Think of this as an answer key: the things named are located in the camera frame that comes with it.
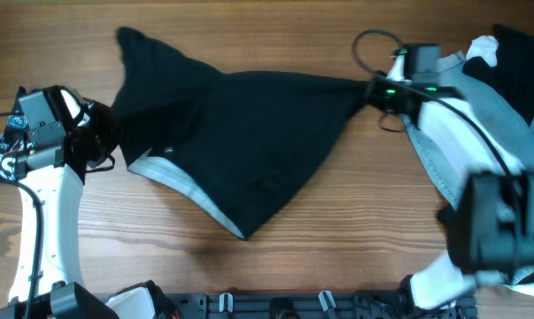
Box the black shorts with white trim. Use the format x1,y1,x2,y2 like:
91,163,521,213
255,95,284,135
112,27,366,240

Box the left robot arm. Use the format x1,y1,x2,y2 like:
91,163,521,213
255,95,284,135
0,86,162,318

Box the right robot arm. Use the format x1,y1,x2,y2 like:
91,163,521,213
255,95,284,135
367,44,534,312

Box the folded black printed jersey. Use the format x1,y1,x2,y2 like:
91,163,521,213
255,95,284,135
0,87,28,181

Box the white garment in pile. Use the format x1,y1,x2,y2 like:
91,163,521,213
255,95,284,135
466,35,499,66

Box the black garment in pile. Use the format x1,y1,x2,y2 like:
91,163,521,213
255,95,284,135
462,24,534,124

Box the light blue denim jeans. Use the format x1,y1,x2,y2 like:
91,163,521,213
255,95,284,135
402,52,534,207

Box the left black cable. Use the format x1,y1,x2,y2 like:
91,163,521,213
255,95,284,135
0,111,45,319

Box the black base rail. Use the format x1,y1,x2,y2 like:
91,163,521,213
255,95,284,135
168,290,478,319

